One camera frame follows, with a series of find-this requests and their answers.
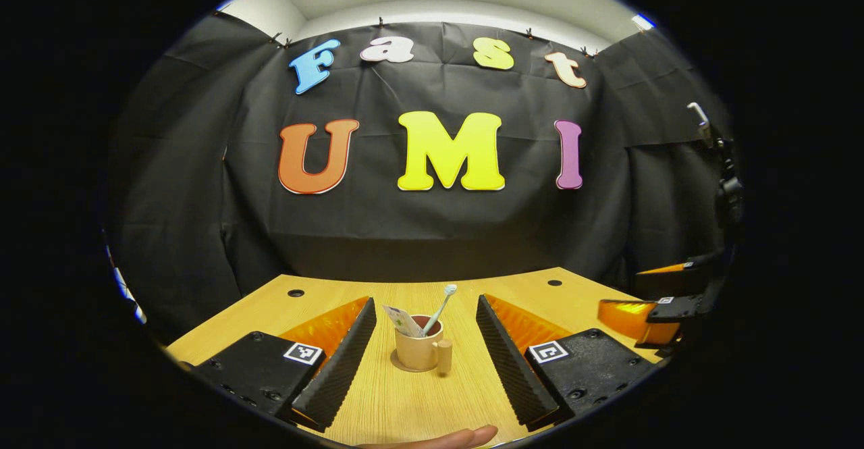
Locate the black backdrop cloth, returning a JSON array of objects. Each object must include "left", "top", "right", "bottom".
[{"left": 108, "top": 14, "right": 736, "bottom": 342}]

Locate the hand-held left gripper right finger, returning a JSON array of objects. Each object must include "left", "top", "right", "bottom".
[{"left": 476, "top": 294, "right": 659, "bottom": 433}]

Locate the beige cup with handle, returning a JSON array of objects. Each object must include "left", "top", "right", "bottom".
[{"left": 394, "top": 315, "right": 453, "bottom": 375}]

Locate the pale green toothbrush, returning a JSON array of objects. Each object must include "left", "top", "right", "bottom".
[{"left": 422, "top": 284, "right": 458, "bottom": 337}]

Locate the light wooden desktop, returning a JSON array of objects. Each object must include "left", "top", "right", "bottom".
[{"left": 165, "top": 267, "right": 666, "bottom": 449}]

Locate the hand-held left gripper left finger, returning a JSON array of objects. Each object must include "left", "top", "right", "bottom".
[{"left": 189, "top": 296, "right": 377, "bottom": 433}]

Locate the computer monitor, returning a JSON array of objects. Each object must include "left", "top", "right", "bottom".
[{"left": 105, "top": 246, "right": 146, "bottom": 325}]

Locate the white toothpaste tube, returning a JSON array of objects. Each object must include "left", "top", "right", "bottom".
[{"left": 381, "top": 305, "right": 426, "bottom": 338}]

